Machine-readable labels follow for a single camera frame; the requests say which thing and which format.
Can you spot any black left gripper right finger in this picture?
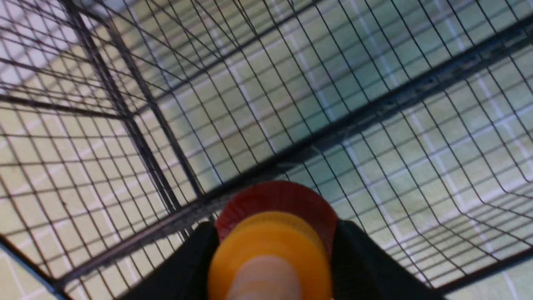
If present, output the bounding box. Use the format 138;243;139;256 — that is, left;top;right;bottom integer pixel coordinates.
332;220;445;300

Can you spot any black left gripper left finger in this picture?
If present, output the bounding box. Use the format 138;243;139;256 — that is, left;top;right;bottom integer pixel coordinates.
120;222;219;300

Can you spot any red sauce bottle yellow cap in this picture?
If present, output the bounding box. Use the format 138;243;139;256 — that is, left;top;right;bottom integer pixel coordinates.
207;180;338;300

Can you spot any green checkered tablecloth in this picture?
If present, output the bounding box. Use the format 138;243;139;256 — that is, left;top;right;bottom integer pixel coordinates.
0;0;533;300

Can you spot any black wire mesh shelf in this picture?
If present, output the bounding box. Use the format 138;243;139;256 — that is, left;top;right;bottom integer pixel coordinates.
0;0;533;300

